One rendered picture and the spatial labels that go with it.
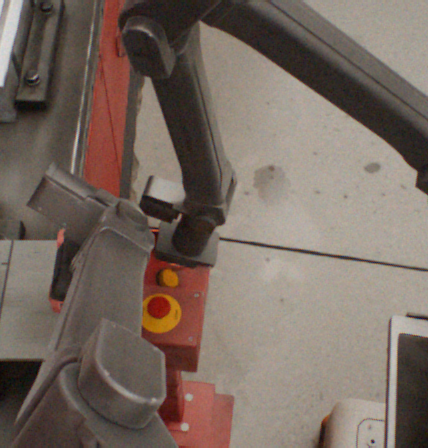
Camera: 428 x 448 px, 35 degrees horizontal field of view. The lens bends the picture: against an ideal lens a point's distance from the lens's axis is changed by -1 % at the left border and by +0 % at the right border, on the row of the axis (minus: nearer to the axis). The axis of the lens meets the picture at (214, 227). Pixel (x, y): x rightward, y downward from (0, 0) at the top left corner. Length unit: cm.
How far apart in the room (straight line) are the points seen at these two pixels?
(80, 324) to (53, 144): 87
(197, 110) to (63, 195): 18
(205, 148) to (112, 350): 53
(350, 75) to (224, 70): 198
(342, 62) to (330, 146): 176
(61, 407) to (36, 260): 68
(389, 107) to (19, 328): 55
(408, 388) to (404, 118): 34
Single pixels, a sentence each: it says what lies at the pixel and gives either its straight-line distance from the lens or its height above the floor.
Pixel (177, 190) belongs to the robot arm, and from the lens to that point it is 103.
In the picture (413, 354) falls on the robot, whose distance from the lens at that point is 90.
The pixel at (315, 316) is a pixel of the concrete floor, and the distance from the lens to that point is 206.
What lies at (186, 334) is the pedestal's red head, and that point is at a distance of 116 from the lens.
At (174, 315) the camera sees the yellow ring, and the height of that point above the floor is 78.
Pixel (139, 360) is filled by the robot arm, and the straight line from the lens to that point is 35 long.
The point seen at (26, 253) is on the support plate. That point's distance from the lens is 100.
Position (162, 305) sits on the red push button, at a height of 81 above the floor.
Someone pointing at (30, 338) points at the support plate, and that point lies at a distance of 94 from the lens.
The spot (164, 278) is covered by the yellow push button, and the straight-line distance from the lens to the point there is 126.
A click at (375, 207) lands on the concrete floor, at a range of 231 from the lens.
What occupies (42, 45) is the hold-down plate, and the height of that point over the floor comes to 91.
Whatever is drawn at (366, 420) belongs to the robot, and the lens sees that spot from 167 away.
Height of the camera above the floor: 183
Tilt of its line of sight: 57 degrees down
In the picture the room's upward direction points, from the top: 2 degrees clockwise
